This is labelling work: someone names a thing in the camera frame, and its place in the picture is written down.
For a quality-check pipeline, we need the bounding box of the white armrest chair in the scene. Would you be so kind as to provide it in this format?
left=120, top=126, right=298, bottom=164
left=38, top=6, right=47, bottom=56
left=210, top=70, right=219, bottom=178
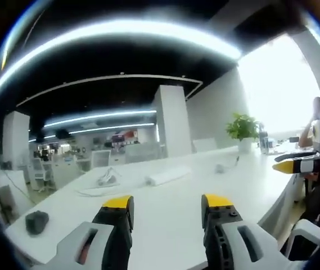
left=284, top=218, right=320, bottom=262

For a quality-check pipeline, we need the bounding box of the white office chair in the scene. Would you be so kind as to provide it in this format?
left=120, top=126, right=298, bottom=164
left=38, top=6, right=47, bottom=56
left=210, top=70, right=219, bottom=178
left=31, top=156, right=56, bottom=192
left=91, top=149, right=112, bottom=170

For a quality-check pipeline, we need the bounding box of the white charger with cable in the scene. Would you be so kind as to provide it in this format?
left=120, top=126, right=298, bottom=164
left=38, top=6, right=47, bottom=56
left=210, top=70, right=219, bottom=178
left=95, top=166, right=121, bottom=187

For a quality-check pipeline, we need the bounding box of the green potted plant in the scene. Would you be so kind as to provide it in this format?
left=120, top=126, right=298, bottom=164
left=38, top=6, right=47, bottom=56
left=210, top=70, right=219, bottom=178
left=225, top=112, right=262, bottom=154

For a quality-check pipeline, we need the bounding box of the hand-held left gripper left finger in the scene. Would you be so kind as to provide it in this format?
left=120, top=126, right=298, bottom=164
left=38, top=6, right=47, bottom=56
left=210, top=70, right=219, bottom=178
left=31, top=194, right=135, bottom=270

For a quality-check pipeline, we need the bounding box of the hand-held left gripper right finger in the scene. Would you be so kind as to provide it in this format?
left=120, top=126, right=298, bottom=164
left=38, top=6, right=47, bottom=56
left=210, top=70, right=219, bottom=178
left=201, top=193, right=293, bottom=270

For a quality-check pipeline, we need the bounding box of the white cable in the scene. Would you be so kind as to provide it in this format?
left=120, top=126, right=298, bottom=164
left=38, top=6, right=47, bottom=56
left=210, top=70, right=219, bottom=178
left=76, top=186, right=149, bottom=198

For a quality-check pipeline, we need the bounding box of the white desk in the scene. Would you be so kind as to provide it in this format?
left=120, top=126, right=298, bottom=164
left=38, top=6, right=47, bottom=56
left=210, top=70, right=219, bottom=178
left=4, top=145, right=308, bottom=270

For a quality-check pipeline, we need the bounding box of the long ceiling light strip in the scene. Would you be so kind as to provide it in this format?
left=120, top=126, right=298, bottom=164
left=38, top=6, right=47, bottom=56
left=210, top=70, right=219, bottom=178
left=0, top=19, right=242, bottom=97

